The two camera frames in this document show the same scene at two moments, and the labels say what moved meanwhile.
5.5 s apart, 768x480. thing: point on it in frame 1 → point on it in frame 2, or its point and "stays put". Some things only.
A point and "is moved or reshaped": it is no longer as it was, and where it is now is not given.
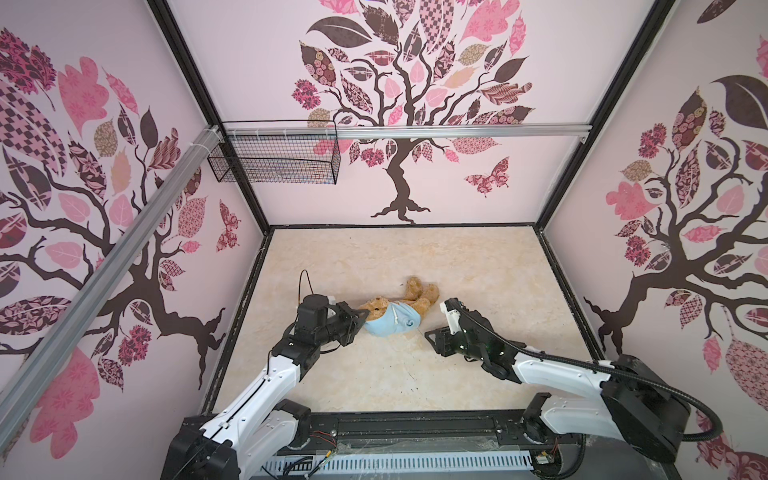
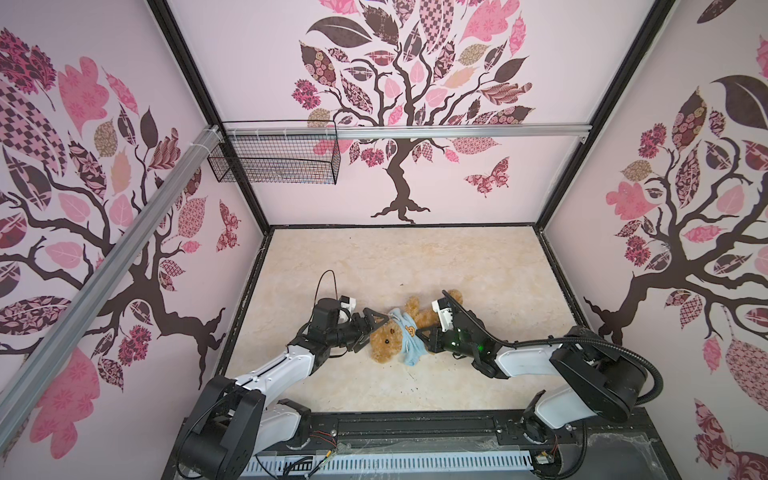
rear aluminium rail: (402, 131) stays put
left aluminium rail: (109, 279) stays put
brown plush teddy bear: (418, 295) → (385, 343)
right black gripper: (442, 340) stays put
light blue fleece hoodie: (398, 317) is moved or reshaped
